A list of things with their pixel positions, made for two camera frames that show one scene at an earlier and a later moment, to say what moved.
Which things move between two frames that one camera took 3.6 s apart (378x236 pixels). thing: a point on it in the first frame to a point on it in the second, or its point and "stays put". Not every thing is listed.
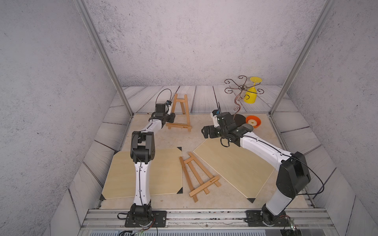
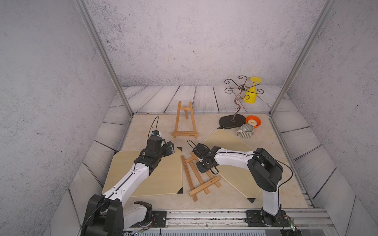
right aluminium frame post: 328,6 stays put
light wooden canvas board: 245,170 stays put
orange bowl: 253,120 stays put
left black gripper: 171,118 to 169,149
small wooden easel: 187,126 to 191,133
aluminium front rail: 207,219 stays put
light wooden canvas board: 166,174 stays put
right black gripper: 206,131 to 201,169
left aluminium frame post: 95,33 stays put
